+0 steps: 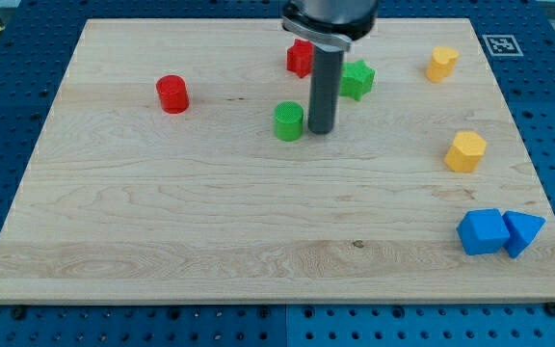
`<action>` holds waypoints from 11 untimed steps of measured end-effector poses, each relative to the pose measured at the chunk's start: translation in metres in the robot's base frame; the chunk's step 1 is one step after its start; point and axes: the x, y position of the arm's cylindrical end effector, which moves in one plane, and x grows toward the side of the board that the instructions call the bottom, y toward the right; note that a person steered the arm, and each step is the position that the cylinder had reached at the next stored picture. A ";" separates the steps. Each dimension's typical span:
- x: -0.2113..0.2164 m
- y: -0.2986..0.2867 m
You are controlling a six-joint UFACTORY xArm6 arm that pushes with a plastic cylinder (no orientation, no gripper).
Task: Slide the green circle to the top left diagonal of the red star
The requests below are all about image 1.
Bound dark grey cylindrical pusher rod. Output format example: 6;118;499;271
307;44;344;135

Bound green cylinder block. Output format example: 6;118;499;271
274;101;304;142

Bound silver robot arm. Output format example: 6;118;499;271
281;0;379;135

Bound green star block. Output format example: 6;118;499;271
339;60;375;101

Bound red star block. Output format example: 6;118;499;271
286;39;314;78

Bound yellow heart block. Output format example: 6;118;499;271
426;46;460;83

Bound red cylinder block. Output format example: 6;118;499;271
156;75;190;114

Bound yellow pentagon block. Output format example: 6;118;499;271
443;131;487;173

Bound light wooden board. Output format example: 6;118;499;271
0;18;555;306

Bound white fiducial marker tag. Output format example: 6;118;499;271
483;34;523;57

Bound blue cube block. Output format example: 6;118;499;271
457;208;510;255

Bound blue triangle block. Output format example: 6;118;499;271
502;211;546;258

